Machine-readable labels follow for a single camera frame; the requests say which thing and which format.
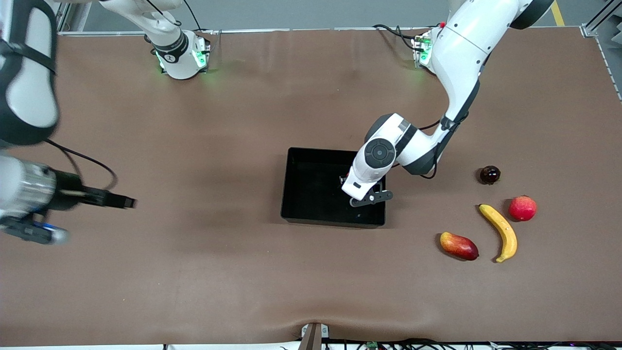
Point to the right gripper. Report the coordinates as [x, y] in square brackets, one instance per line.
[69, 194]

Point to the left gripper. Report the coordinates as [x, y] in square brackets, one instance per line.
[341, 179]

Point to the black plastic box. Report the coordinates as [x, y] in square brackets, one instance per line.
[311, 194]

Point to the yellow banana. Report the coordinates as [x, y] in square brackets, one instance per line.
[503, 231]

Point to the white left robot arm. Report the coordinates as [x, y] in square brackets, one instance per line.
[461, 53]

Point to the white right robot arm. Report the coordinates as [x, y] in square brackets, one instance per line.
[29, 82]

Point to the round red apple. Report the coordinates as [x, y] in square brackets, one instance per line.
[523, 208]

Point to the red yellow mango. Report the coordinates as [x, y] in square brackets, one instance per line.
[459, 246]

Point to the dark purple mangosteen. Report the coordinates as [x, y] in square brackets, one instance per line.
[490, 175]

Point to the brown table mat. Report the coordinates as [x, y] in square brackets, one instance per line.
[218, 272]

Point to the aluminium frame profile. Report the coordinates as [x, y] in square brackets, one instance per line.
[73, 17]
[602, 17]

